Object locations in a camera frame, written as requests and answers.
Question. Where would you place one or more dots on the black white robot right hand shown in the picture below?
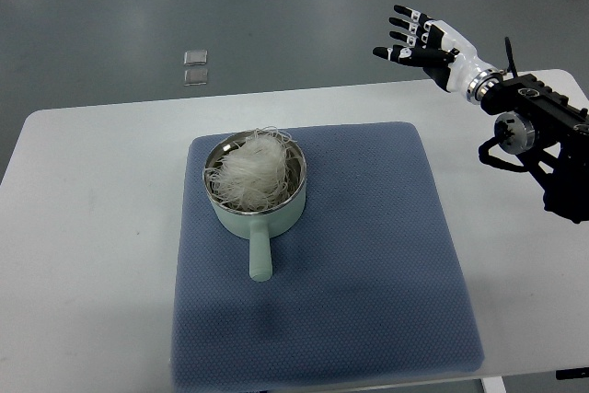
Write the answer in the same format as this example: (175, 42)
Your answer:
(444, 54)

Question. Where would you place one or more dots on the white vermicelli noodle bundle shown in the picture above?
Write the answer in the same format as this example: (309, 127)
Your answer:
(254, 171)

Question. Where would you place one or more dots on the mint green steel pot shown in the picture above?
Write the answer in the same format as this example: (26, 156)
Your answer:
(259, 228)

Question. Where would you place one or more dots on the blue textured table mat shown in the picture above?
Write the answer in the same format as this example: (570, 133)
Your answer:
(366, 284)

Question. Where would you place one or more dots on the upper metal floor plate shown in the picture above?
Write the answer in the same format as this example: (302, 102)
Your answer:
(195, 57)

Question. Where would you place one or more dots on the white table leg bracket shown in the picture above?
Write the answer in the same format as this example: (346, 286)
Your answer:
(493, 384)

